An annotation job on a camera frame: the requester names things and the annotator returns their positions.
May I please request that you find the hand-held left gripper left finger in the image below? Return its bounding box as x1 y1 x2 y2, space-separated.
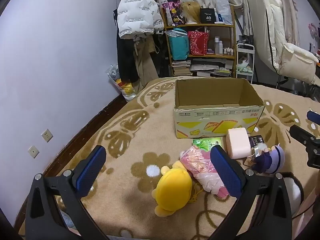
25 145 110 240

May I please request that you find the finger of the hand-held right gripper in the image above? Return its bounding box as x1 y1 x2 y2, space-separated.
307 110 320 126
289 124 320 168

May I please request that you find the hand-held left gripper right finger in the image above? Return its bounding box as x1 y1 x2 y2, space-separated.
209 145 294 240

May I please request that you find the pink outfit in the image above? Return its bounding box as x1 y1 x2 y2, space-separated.
180 145 230 200

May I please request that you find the pink paper roll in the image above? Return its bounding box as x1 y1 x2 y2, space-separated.
226 127 251 159

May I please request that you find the green tissue packet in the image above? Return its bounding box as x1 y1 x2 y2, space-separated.
192 137 223 153

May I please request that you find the purple-haired plush doll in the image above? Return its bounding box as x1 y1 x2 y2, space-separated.
244 142 285 174

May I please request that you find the black tissue packet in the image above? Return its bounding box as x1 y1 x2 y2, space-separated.
247 135 265 153

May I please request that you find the cardboard box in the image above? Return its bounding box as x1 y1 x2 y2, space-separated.
174 78 265 139

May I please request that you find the yellow plush toy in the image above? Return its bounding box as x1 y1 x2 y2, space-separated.
152 161 193 217

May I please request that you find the light soft bundle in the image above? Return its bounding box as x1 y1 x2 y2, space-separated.
237 56 253 72

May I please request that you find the beige flower-print blanket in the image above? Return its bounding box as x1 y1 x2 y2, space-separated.
15 76 320 240

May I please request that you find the white and dark plush toy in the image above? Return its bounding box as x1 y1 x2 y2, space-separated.
282 172 304 215

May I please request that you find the white trolley cart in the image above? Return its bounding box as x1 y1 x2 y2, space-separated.
236 43 255 83

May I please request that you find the plastic bag of snacks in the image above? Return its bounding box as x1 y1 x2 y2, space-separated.
107 64 137 102

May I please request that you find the cream padded lounge chair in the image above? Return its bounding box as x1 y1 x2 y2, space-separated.
246 0 319 85

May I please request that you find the pile of books and papers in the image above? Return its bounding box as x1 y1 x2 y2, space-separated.
191 62 232 77

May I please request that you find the black bag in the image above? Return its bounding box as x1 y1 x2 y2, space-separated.
237 35 254 46

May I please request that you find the stack of books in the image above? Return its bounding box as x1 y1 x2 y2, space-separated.
171 60 192 77

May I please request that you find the black hanging garment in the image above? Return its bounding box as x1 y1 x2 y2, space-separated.
116 30 140 83

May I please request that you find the beige hanging garment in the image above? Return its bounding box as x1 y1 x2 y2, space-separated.
134 39 159 85

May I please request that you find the red patterned bag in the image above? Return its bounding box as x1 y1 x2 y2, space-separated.
187 31 210 56

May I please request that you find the teal bag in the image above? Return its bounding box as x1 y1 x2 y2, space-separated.
168 29 189 61

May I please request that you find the white plastic bag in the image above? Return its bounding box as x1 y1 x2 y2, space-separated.
215 0 233 25

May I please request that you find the wooden shelf unit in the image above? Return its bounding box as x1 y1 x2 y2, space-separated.
160 4 237 78

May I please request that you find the black box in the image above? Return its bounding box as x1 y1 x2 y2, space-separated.
200 7 217 24

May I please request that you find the blonde wig on head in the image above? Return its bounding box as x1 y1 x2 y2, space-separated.
180 1 202 25

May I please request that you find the white puffer jacket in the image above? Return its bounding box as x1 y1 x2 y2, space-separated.
117 0 165 39

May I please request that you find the purple printed bag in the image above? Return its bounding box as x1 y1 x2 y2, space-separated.
161 0 187 26

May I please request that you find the white wall socket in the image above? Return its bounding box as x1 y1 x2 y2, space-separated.
41 129 53 142
28 145 40 158

